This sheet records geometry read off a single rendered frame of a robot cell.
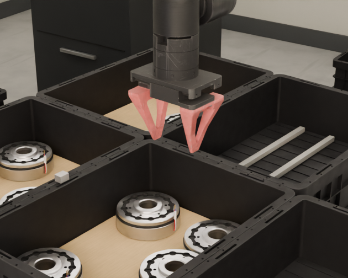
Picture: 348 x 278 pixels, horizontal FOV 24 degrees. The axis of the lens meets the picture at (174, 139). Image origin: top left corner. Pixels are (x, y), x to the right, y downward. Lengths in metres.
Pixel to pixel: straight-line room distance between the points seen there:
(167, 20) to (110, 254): 0.43
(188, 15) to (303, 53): 3.65
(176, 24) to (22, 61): 3.56
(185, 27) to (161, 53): 0.04
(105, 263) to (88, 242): 0.07
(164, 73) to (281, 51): 3.65
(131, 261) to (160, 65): 0.36
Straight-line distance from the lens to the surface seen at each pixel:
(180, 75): 0.99
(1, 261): 1.08
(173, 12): 0.96
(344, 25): 4.62
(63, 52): 2.91
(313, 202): 1.19
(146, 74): 1.01
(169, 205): 1.31
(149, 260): 1.17
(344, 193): 1.38
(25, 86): 4.14
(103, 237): 1.28
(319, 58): 4.54
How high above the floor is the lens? 1.52
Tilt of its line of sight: 26 degrees down
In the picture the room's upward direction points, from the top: straight up
